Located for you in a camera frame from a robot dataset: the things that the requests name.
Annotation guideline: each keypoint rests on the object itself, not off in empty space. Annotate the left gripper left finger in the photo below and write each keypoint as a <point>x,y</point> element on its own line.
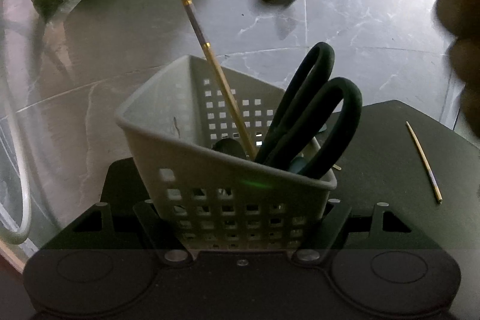
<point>121,227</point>

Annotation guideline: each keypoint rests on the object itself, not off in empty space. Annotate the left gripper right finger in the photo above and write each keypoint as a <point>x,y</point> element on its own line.
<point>381,228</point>

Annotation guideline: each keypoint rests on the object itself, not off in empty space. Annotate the white perforated utensil basket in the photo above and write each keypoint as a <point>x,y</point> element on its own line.
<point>218,202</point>

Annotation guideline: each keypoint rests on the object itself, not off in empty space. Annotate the dark green kitchen scissors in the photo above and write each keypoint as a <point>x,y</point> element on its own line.
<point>309,100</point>

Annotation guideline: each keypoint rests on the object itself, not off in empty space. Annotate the wooden chopstick with purple band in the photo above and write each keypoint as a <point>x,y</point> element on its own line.
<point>220,78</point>

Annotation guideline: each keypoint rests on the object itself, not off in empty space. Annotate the blue cartoon handle spoon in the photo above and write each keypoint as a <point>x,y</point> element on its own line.
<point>298,164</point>

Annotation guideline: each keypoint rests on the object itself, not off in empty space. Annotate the metal spoon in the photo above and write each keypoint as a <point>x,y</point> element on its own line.
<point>230,147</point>

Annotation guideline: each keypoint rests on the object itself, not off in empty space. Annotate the person right hand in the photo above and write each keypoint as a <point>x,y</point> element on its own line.
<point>461,19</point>

